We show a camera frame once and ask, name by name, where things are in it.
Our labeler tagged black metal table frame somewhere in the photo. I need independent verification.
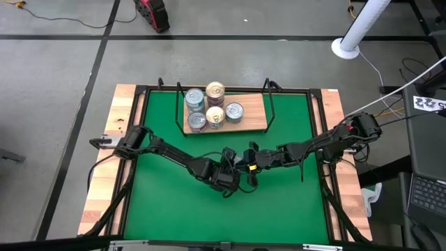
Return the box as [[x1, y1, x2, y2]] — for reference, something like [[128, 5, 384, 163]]
[[78, 82, 373, 251]]

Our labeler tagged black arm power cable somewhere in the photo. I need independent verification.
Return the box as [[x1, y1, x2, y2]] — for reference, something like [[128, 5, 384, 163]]
[[86, 153, 118, 195], [348, 141, 373, 165]]

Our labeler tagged black laptop keyboard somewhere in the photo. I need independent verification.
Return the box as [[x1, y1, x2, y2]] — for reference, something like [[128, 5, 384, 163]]
[[407, 172, 446, 227]]

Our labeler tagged thick white cable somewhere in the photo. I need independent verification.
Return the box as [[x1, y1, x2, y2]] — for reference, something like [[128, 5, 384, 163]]
[[344, 55, 446, 118]]

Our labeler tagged orange cable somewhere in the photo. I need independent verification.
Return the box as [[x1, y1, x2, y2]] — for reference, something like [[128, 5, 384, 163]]
[[346, 0, 358, 20]]

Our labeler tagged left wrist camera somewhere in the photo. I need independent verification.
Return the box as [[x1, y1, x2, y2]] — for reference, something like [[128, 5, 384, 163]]
[[212, 176, 241, 196]]

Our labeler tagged grey floor stand foot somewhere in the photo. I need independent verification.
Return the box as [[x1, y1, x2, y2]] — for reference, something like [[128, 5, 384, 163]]
[[0, 148, 27, 163]]

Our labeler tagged white plastic bag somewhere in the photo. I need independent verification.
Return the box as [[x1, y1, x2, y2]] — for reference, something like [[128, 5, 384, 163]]
[[360, 182, 383, 218]]

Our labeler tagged thin white fan cable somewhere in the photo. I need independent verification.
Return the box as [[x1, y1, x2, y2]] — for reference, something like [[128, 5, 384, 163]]
[[357, 51, 405, 119]]

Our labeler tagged red black equipment case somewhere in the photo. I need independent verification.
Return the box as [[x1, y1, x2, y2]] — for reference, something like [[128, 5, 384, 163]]
[[133, 0, 171, 34]]

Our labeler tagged white tower fan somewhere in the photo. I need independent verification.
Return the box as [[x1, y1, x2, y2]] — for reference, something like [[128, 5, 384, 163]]
[[330, 0, 393, 60]]

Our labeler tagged black power strip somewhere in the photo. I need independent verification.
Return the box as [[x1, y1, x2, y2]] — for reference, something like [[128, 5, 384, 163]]
[[378, 85, 403, 96]]

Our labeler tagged black metal stand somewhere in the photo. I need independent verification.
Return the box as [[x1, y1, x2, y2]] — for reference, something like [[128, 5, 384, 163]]
[[409, 0, 446, 98]]

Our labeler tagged white printed paper label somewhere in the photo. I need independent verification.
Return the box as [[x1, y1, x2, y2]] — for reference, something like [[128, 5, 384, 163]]
[[413, 96, 446, 112]]

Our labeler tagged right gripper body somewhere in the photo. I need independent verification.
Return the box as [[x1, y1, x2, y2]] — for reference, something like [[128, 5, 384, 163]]
[[254, 149, 285, 170]]

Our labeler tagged black looped floor cable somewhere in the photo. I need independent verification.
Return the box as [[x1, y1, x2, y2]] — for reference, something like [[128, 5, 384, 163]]
[[399, 57, 433, 84]]

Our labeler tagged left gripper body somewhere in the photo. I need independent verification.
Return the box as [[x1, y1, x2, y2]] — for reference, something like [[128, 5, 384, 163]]
[[217, 162, 241, 178]]

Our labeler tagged dark grey desk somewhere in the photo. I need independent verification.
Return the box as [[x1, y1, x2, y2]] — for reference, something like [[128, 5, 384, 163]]
[[402, 79, 446, 182]]

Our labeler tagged green table mat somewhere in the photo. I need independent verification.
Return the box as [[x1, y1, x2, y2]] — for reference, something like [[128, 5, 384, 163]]
[[123, 90, 330, 245]]

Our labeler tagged yellow cord plug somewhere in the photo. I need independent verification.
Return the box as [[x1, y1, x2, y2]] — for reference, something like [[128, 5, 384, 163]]
[[0, 0, 27, 10]]

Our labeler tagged green label tuna can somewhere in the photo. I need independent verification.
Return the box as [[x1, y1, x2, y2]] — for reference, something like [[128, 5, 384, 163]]
[[224, 102, 245, 125]]

